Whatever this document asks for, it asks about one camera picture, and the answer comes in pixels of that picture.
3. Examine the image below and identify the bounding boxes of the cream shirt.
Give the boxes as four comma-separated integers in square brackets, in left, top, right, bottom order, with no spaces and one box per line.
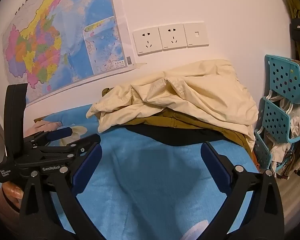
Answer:
[86,59,259,153]

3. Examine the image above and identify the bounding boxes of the olive garment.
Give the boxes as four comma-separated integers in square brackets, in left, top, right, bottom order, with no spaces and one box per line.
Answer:
[101,87,260,169]

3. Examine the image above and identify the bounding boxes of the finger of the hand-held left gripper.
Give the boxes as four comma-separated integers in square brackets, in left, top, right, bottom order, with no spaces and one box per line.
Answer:
[24,127,73,146]
[36,133,101,159]

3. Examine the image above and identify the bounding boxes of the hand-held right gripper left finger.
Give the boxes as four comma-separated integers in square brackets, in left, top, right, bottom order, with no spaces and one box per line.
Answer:
[18,142,105,240]

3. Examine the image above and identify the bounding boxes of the white wall socket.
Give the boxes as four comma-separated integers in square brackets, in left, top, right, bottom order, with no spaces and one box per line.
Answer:
[158,24,188,52]
[132,27,163,56]

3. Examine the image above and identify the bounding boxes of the colourful wall map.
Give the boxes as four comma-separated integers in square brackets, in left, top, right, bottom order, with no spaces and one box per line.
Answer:
[2,0,148,104]

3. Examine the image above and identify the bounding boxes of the blue flower print bed sheet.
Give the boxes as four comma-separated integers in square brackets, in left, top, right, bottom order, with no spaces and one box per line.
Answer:
[0,110,263,240]

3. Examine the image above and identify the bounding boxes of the white plastic bags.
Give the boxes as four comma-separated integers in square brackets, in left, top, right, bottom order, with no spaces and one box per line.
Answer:
[269,100,300,179]

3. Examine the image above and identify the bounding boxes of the black garment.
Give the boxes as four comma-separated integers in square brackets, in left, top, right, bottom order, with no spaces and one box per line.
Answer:
[126,125,231,147]

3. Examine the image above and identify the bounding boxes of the pink garment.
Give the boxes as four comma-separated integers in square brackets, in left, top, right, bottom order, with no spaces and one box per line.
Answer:
[24,121,63,138]

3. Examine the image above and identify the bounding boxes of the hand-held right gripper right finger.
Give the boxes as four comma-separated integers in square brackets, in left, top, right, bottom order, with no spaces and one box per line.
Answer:
[200,141,286,240]

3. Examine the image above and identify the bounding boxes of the blue plastic shelf rack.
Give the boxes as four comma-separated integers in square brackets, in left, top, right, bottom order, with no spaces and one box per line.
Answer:
[253,54,300,171]

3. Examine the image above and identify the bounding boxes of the person's left hand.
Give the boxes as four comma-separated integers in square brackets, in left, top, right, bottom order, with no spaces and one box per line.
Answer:
[3,182,24,209]

